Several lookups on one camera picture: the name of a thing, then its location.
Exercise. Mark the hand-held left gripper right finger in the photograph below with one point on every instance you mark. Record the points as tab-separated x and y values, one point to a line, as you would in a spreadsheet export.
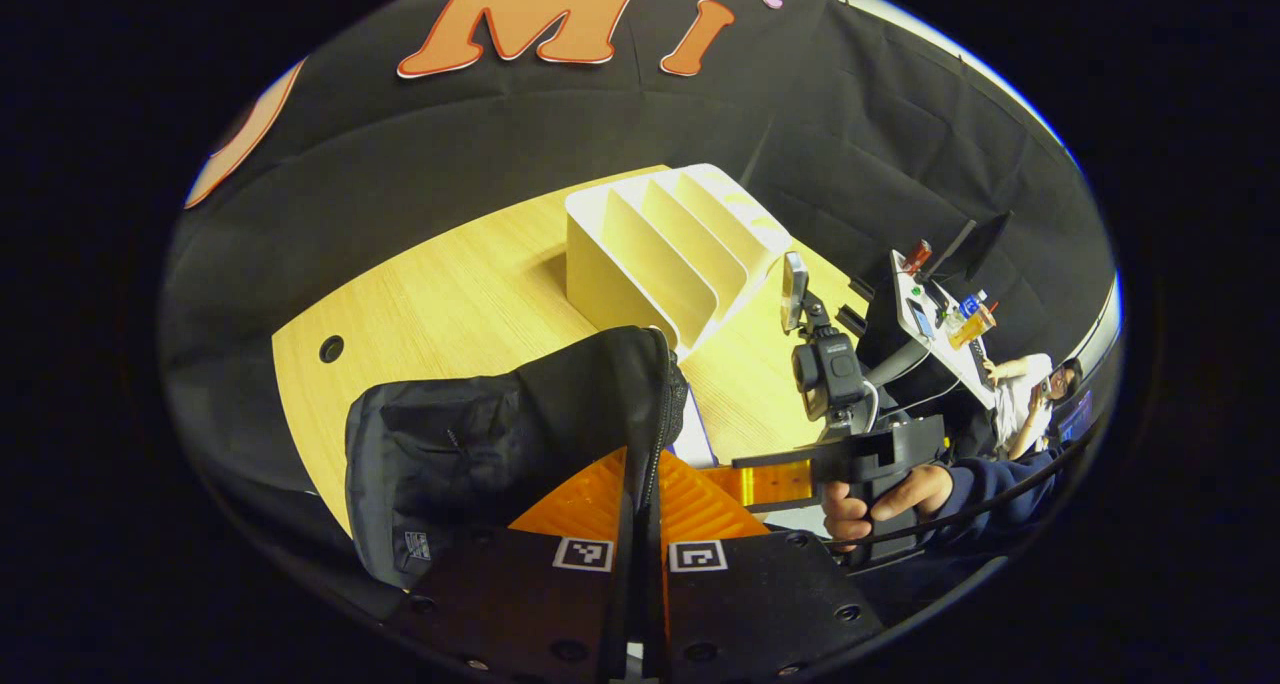
655	604

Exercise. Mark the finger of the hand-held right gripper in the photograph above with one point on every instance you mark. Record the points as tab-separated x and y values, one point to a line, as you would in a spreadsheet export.
770	484

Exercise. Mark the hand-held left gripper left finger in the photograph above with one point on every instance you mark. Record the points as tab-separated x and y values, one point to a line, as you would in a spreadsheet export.
620	604

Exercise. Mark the blue cover book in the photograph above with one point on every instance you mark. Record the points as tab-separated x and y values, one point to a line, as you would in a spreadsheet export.
697	444

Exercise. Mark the black schoolbag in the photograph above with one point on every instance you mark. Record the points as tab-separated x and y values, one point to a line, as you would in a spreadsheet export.
500	434

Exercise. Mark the white bookshelf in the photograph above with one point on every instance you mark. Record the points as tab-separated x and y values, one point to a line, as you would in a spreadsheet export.
610	264

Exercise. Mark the white side desk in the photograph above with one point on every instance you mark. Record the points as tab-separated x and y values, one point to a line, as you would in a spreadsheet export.
905	359

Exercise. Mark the orange drink cup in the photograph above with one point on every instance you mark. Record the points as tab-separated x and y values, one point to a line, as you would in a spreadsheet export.
968	329

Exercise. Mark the small red item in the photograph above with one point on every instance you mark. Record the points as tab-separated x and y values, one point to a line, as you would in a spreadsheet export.
917	257

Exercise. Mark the black computer monitor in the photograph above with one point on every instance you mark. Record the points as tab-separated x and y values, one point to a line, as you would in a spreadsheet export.
985	244

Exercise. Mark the black backdrop cloth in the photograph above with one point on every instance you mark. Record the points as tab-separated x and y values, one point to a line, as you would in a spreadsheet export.
500	134

